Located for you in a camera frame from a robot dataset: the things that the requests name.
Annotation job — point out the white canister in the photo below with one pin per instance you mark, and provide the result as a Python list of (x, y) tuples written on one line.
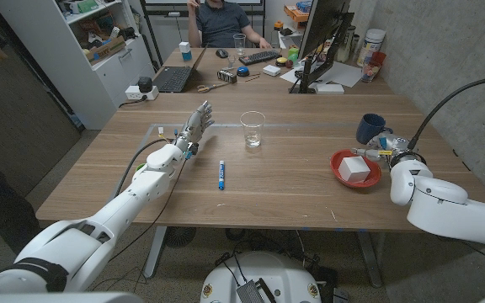
[(371, 44)]

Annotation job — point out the wooden pencil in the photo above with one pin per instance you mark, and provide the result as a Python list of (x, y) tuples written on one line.
[(252, 78)]

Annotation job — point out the black and silver device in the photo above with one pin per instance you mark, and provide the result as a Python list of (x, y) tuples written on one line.
[(227, 76)]

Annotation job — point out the white power strip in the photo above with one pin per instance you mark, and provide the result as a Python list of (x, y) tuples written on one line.
[(132, 94)]

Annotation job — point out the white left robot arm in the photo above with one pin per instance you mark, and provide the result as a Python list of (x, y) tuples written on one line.
[(141, 189)]

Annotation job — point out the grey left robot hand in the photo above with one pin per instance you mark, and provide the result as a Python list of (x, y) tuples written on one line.
[(195, 128)]

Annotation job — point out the white cube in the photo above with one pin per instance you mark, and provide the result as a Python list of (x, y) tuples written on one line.
[(354, 169)]

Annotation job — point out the green tape roll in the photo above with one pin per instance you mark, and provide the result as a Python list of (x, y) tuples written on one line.
[(140, 167)]

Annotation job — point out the small clear glass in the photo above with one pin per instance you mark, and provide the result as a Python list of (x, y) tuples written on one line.
[(230, 62)]

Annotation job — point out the white shelf cabinet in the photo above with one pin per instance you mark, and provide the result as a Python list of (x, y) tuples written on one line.
[(78, 84)]

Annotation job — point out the flat white box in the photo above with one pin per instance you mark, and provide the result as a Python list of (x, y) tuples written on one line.
[(329, 88)]

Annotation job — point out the blue marker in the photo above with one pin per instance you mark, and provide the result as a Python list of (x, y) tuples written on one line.
[(222, 174)]

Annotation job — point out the black laptop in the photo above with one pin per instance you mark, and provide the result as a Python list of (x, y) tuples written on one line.
[(173, 79)]

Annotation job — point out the clear plastic cup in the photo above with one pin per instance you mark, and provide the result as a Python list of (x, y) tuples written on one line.
[(252, 130)]

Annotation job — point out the tall drinking glass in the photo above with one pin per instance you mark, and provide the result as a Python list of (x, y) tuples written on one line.
[(239, 44)]

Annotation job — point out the small white box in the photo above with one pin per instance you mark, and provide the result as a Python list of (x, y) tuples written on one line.
[(271, 70)]

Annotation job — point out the cardboard box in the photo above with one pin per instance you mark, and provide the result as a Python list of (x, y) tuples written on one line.
[(105, 49)]

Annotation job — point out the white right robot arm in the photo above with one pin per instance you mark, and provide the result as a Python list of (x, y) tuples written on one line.
[(444, 206)]

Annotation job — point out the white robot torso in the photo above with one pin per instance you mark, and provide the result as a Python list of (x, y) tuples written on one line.
[(268, 273)]

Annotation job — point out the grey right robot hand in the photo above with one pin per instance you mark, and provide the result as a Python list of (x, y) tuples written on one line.
[(394, 143)]

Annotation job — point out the black keyboard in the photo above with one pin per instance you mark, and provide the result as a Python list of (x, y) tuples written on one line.
[(259, 57)]

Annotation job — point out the dark blue mug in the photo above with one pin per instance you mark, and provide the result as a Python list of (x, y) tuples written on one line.
[(369, 126)]

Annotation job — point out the black power adapter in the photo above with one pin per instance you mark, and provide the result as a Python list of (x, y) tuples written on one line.
[(145, 84)]

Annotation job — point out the black computer mouse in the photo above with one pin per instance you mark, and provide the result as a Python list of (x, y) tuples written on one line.
[(222, 53)]

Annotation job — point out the blue round button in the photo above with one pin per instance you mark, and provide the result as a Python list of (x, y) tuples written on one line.
[(243, 71)]

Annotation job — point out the red bowl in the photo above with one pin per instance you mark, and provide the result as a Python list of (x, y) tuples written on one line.
[(372, 179)]

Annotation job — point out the white and blue box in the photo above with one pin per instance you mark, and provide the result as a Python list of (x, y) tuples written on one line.
[(184, 51)]

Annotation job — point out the black floor fan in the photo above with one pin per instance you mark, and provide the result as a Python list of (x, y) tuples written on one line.
[(179, 236)]

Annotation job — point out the white paper sheets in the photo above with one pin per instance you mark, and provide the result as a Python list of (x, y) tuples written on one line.
[(343, 73)]

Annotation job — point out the orange box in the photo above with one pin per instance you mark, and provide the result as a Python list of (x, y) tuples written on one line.
[(295, 12)]

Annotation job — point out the yellow round button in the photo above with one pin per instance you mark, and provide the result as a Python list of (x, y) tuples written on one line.
[(281, 61)]

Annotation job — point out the black computer monitor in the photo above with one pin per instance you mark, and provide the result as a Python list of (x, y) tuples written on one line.
[(322, 25)]

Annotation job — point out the grey table leg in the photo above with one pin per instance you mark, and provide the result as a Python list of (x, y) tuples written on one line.
[(155, 252), (369, 258)]

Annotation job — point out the green block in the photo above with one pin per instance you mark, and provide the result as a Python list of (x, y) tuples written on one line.
[(293, 54)]

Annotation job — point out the seated person in dark shirt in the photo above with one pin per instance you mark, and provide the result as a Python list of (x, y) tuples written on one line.
[(221, 23)]

